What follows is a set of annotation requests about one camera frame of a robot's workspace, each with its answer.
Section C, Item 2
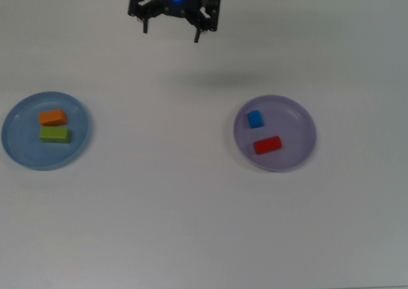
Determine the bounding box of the blue block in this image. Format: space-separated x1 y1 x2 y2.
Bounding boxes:
247 109 265 130

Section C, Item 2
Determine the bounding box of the purple plate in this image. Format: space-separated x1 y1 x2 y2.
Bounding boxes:
232 94 318 173

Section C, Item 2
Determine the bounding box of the blue plate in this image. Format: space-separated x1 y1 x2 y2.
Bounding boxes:
1 91 94 171

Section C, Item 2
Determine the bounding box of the red block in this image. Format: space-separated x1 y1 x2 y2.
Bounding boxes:
253 135 282 155

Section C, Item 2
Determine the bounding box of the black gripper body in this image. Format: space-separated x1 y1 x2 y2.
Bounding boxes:
140 0 207 18

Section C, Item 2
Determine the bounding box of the orange block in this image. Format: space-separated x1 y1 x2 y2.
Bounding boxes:
38 108 68 126

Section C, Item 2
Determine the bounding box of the green block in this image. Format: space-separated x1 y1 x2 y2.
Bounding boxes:
39 126 71 144

